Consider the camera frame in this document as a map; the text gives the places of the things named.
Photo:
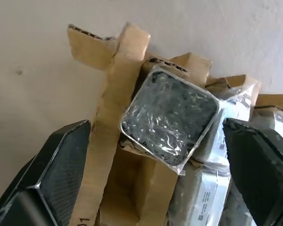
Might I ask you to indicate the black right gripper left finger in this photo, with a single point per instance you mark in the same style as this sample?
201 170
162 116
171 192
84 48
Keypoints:
49 169

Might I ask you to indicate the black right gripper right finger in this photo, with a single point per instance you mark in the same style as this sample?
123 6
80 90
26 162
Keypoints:
257 155

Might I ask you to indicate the black camera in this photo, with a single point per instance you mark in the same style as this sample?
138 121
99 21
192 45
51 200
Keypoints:
167 122

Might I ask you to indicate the open cardboard box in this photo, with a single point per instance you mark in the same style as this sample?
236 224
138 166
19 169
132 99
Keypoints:
122 117

